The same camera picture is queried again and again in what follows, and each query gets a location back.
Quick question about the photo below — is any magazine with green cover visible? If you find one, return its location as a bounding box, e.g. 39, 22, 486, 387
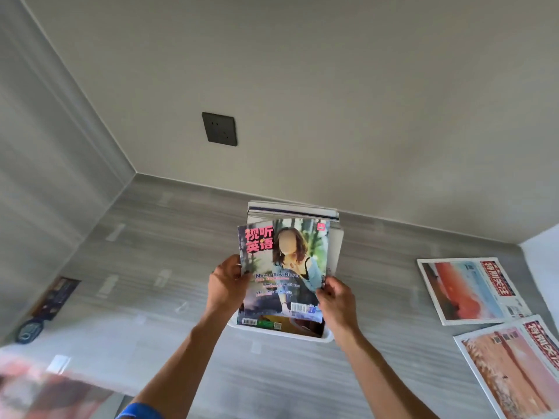
237, 310, 325, 338

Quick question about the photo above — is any person's left forearm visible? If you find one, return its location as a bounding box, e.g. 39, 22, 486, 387
127, 310, 229, 419

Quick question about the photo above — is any magazine with woman cover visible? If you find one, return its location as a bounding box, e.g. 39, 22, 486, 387
237, 217, 330, 324

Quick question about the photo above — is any person's right hand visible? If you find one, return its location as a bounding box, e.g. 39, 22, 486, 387
315, 276, 360, 342

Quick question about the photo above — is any blue round tag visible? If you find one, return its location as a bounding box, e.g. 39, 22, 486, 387
16, 322, 44, 344

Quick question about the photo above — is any newspaper with pink photo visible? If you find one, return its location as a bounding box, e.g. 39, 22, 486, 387
453, 315, 559, 419

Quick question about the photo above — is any white plastic file box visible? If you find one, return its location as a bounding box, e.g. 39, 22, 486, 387
228, 318, 335, 343

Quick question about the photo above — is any stack of magazines in box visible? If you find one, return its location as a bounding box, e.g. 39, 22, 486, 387
246, 201, 345, 280

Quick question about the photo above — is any blurred red printed paper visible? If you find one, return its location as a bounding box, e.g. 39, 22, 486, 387
0, 350, 115, 419

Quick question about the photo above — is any dark wall power socket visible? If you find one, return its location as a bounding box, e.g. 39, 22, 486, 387
201, 112, 238, 147

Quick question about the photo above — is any newspaper with red-blue photo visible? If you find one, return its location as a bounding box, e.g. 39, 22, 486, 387
417, 257, 533, 326

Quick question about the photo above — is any person's left hand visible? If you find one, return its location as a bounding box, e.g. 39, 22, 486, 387
205, 255, 252, 318

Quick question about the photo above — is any dark printed card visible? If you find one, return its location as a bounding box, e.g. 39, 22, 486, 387
31, 277, 82, 320

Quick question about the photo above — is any blue sleeve cuff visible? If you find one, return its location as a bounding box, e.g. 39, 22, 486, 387
114, 402, 165, 419

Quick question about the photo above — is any person's right forearm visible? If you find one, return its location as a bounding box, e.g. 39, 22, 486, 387
335, 328, 439, 419

